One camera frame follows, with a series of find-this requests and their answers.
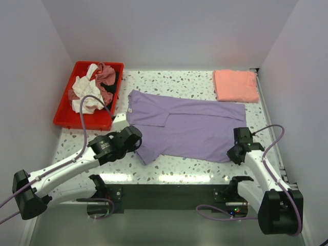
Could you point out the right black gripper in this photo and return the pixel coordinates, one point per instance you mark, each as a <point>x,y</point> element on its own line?
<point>242,134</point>

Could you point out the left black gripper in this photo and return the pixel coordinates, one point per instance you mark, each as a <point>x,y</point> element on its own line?
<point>136,140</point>

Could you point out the lavender t-shirt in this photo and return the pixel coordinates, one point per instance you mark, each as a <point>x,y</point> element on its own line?
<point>190,128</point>

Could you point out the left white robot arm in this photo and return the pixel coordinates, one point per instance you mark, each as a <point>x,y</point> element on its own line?
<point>31,191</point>

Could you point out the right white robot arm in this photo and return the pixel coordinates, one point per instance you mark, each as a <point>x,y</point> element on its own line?
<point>279,208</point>

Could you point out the black garment in bin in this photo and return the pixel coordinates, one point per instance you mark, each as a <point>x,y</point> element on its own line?
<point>108,91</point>

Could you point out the folded salmon t-shirt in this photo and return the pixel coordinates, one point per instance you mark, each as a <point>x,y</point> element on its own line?
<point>236,86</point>

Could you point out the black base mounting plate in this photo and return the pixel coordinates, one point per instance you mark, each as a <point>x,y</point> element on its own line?
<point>118,198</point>

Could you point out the dusty pink t-shirt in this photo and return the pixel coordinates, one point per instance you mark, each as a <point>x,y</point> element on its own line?
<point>103,73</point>

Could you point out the white t-shirt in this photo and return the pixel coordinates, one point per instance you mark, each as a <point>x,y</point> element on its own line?
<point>85,94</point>

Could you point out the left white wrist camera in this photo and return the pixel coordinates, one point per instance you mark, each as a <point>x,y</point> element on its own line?
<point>119,122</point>

